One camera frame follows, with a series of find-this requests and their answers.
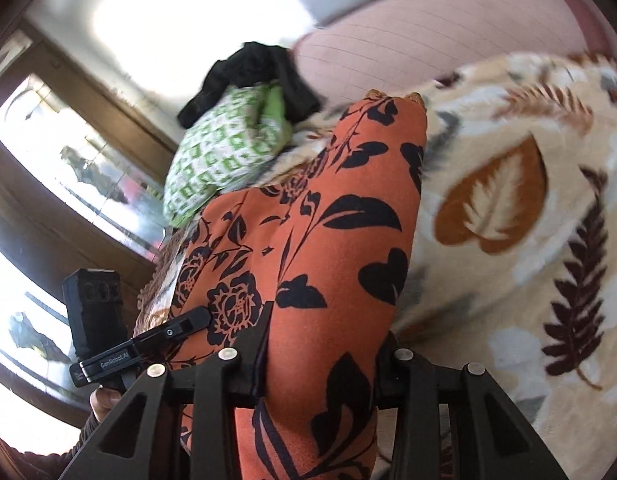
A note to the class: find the green white patterned cloth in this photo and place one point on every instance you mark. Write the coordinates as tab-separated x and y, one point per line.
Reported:
213	160

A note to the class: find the cream leaf-print fleece blanket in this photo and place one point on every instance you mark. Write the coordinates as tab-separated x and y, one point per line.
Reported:
513	260

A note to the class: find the black cloth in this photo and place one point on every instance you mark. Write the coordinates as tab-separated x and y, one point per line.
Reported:
248	65

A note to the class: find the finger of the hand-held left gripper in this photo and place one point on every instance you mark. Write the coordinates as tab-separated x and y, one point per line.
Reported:
173	330

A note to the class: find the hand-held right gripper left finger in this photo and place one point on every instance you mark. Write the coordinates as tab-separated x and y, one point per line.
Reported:
262	355

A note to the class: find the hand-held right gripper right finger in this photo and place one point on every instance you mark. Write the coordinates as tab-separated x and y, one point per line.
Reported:
403	375

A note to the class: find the wooden-framed glass door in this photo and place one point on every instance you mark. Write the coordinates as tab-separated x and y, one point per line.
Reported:
88	195

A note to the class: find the orange black floral garment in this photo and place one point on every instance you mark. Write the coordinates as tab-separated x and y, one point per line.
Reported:
328	260

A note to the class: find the person's left forearm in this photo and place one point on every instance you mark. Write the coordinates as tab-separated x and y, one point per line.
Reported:
48	460

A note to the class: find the person's left hand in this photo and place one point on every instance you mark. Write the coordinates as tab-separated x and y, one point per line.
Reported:
104	405

